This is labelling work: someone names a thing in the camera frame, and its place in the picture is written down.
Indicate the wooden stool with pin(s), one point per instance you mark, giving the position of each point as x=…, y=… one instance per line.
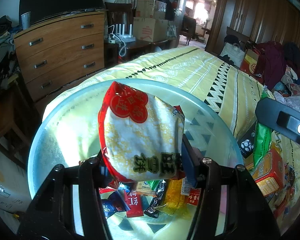
x=12, y=125

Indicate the small cardboard box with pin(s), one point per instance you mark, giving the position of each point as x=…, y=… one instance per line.
x=150, y=8

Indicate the flat cardboard sheet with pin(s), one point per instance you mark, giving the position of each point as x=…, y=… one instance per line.
x=7, y=202

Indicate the white power strip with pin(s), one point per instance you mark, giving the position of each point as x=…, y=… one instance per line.
x=111, y=38

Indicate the white and red cracker packet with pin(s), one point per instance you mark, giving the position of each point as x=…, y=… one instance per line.
x=140, y=135

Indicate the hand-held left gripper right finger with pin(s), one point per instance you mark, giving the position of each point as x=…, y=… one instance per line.
x=188, y=165

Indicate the clear glass bowl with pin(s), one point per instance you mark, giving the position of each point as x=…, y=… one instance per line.
x=65, y=135

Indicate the brown wooden wardrobe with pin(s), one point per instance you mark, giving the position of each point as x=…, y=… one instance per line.
x=252, y=10

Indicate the grey plastic cup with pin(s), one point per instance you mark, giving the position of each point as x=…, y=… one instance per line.
x=26, y=20

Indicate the dark wooden side table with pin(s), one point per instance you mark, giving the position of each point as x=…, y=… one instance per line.
x=137, y=47

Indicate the hallway chair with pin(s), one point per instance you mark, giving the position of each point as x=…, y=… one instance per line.
x=189, y=27

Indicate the green snack packet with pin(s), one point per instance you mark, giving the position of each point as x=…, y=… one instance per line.
x=262, y=140

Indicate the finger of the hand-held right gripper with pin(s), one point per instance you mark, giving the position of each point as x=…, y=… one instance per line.
x=284, y=120

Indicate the black box with white dots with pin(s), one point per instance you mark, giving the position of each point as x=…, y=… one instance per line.
x=247, y=145

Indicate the white router with antennas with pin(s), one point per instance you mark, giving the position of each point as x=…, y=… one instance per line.
x=126, y=33

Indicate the wooden chest of drawers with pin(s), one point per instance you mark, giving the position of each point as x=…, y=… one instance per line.
x=60, y=47

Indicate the orange and red snack box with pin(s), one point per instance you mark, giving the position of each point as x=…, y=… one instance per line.
x=267, y=175

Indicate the dark wooden chair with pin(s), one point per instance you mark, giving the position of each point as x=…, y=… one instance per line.
x=118, y=12

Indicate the pile of mixed snack packets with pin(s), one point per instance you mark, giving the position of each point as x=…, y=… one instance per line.
x=175, y=195

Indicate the red gift box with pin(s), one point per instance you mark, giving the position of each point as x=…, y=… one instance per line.
x=249, y=63

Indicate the heap of dark red clothes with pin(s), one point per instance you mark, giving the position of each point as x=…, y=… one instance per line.
x=277, y=57

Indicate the white tote bag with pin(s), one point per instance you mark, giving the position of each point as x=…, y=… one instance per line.
x=232, y=55

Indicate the pile of folded clothes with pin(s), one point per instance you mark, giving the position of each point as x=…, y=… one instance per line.
x=2, y=45

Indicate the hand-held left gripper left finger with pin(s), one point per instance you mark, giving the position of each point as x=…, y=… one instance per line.
x=103, y=171

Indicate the large cardboard box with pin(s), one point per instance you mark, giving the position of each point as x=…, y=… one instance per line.
x=150, y=30

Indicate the scattered colourful snack wrappers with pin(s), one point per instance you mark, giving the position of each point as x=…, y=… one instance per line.
x=292, y=180

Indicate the black flat television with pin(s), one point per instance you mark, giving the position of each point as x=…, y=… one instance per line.
x=60, y=0

